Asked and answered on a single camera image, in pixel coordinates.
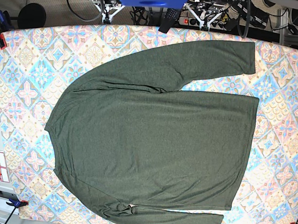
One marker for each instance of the blue clamp bottom left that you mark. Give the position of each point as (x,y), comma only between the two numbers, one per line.
(15,204)

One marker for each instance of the black remote control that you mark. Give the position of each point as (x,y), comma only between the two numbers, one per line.
(168,21)

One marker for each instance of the green long-sleeve T-shirt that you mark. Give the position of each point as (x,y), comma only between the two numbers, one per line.
(135,148)

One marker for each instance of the colourful patterned tablecloth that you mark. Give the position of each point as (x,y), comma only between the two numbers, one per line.
(38,64)

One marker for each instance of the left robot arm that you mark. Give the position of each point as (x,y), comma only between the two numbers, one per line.
(205,14)

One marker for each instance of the blue clamp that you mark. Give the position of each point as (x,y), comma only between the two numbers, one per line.
(2,29)
(15,204)

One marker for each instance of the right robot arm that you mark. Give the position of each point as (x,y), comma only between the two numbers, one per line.
(109,9)

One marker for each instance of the blue clamp top left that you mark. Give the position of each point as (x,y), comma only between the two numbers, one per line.
(2,29)

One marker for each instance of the black round stool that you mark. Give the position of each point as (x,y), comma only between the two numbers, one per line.
(31,16)

